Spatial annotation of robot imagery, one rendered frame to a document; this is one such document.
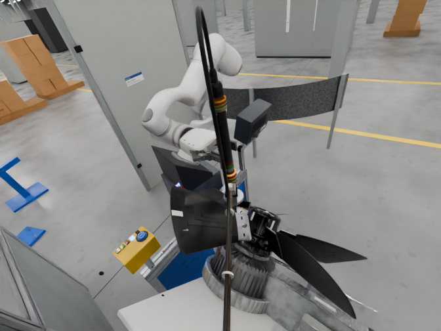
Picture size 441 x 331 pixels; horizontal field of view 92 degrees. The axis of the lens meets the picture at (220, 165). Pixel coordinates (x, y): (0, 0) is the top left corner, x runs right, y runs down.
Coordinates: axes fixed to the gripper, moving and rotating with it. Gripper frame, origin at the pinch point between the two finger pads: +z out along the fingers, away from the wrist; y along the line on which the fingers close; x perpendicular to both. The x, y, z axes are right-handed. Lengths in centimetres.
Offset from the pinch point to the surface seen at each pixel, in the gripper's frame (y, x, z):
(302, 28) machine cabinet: -587, -79, -208
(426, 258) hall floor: -111, -151, 90
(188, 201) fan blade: 14.2, -10.7, -4.9
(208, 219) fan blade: 14.0, -15.0, 1.6
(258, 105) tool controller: -76, -26, -34
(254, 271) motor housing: 13.0, -33.8, 15.5
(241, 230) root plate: 7.0, -25.1, 7.5
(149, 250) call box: 27, -48, -31
